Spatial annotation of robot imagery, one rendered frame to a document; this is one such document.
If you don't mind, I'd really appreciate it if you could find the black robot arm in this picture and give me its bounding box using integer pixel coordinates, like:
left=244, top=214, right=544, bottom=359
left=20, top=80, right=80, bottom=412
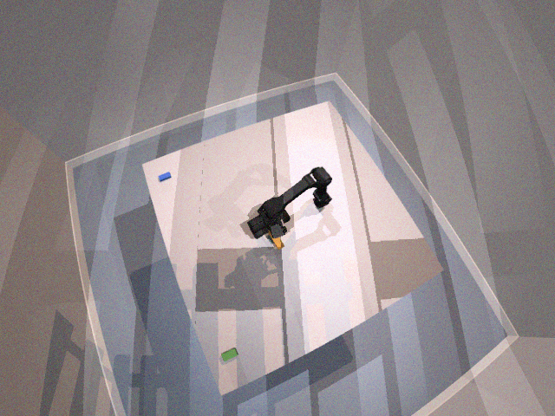
left=247, top=166, right=332, bottom=238

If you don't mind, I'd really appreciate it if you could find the small blue block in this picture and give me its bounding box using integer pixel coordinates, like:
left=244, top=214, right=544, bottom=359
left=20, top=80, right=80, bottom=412
left=159, top=172, right=172, bottom=181

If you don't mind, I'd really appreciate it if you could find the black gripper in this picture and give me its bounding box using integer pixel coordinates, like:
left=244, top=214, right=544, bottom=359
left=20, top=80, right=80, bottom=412
left=251, top=210, right=291, bottom=239

